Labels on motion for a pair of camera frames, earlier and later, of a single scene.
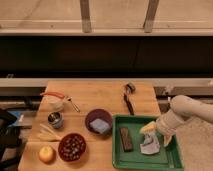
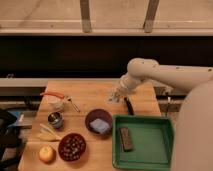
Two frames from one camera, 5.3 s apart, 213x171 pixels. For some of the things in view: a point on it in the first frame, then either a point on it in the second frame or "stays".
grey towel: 151,144 -> 115,97
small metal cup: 55,120 stays
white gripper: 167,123 -> 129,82
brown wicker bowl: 71,147 stays
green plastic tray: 138,145 stays
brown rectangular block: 126,139 stays
